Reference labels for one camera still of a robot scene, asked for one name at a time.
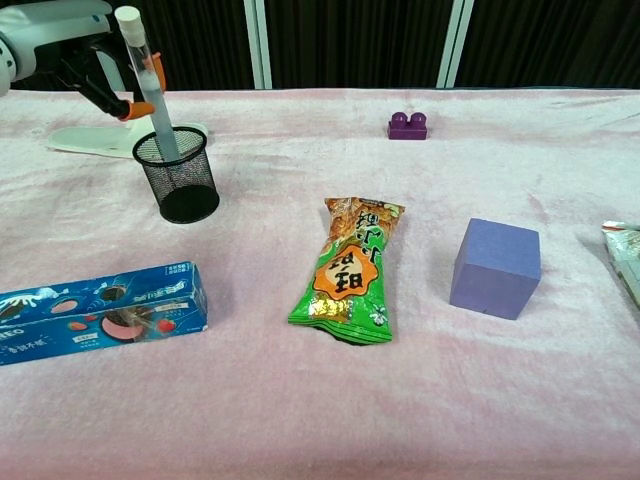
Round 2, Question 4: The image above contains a blue Oreo cookie box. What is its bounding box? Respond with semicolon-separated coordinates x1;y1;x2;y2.
0;259;210;367

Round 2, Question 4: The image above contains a pink fleece cloth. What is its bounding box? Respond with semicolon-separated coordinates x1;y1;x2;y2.
0;88;640;480

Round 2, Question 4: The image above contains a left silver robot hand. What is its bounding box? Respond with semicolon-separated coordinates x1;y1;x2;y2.
0;0;167;124

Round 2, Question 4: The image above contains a silver white snack bag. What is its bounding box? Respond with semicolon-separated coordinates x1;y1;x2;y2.
601;219;640;302

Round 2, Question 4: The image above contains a green orange snack bag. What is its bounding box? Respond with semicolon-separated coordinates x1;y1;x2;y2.
287;195;406;346

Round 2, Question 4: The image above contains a white panel frame post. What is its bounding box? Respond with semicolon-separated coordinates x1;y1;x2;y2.
435;0;475;90
243;0;274;91

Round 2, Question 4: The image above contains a purple foam cube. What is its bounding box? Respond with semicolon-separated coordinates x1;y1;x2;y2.
448;217;543;321

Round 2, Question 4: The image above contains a white slipper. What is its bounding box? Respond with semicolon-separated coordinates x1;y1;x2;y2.
47;121;209;160

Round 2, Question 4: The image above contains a purple toy brick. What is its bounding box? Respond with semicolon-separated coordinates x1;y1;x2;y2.
387;111;430;141

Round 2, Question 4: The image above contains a transparent test tube white cap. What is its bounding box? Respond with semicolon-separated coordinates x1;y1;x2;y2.
114;5;177;164

